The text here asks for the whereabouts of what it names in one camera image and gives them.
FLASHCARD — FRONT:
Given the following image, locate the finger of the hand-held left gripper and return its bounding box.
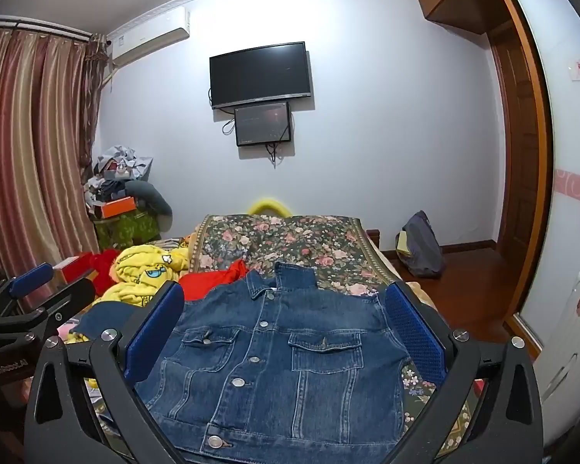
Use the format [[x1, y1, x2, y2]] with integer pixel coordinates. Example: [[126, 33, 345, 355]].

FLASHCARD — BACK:
[[0, 262, 54, 322], [0, 278, 97, 349]]

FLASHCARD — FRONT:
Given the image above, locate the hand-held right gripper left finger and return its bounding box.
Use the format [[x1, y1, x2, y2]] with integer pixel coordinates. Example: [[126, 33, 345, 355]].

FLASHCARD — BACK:
[[24, 280, 194, 464]]

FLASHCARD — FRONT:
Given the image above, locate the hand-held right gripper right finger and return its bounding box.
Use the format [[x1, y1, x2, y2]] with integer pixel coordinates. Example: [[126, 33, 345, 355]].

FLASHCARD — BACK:
[[384, 281, 544, 464]]

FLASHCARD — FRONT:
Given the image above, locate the blue denim jacket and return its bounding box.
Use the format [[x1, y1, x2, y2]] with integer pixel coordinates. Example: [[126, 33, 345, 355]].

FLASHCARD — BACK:
[[70, 262, 414, 464]]

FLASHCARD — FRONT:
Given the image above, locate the pile of grey clothes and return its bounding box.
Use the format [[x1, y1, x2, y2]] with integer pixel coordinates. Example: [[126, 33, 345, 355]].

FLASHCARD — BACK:
[[83, 144, 154, 213]]

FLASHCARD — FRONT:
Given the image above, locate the red white box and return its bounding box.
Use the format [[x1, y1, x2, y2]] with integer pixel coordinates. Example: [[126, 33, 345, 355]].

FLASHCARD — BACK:
[[53, 252, 95, 283]]

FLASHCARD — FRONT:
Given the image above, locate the red plush toy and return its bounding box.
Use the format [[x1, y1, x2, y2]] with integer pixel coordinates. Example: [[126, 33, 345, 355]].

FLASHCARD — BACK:
[[77, 249, 123, 297]]

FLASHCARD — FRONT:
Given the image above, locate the yellow cartoon print blanket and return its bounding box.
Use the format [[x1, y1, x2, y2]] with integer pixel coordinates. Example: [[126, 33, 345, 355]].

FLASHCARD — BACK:
[[94, 244, 191, 307]]

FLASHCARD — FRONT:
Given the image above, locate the red cloth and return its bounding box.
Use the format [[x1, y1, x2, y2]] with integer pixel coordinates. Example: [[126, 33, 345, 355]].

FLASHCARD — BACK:
[[179, 258, 249, 312]]

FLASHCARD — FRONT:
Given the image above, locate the grey bag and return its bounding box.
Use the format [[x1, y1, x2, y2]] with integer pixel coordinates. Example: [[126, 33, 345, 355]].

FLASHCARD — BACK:
[[400, 210, 446, 279]]

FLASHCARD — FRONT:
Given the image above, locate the green patterned cloth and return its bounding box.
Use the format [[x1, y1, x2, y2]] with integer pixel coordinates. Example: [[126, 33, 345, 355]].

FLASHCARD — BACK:
[[94, 212, 161, 252]]

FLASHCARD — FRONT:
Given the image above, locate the orange box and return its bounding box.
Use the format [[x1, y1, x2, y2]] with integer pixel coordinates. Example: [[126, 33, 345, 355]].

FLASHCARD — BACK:
[[101, 196, 138, 220]]

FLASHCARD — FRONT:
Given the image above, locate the striped brown curtain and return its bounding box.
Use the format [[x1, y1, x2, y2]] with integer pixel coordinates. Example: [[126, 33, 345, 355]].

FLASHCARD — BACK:
[[0, 26, 109, 283]]

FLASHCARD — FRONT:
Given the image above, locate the floral bedspread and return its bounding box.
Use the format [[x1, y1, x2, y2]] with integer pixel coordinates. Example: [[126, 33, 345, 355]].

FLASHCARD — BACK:
[[193, 213, 479, 440]]

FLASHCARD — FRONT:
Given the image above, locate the white appliance with stickers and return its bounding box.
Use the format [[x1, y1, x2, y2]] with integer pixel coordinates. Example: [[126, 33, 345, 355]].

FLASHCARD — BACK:
[[527, 263, 580, 448]]

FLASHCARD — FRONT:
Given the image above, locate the wooden door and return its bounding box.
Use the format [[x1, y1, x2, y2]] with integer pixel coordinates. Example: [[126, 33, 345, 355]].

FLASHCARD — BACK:
[[486, 19, 546, 322]]

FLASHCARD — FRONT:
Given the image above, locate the white air conditioner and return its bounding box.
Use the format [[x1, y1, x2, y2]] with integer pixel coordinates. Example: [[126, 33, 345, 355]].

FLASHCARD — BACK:
[[107, 7, 191, 69]]

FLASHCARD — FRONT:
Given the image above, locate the yellow ring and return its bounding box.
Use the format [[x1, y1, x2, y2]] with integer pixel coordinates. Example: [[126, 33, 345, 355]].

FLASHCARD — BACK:
[[249, 196, 293, 217]]

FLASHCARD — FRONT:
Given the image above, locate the small black wall monitor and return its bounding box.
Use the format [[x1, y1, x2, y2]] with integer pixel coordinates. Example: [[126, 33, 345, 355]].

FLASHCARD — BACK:
[[234, 101, 292, 148]]

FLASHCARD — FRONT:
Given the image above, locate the curtain rail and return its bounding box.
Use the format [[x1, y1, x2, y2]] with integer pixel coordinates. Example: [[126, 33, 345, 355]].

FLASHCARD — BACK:
[[0, 15, 95, 40]]

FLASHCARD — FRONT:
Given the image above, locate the black wall television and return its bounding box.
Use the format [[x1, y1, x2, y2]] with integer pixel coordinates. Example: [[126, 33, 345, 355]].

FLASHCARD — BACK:
[[209, 41, 314, 110]]

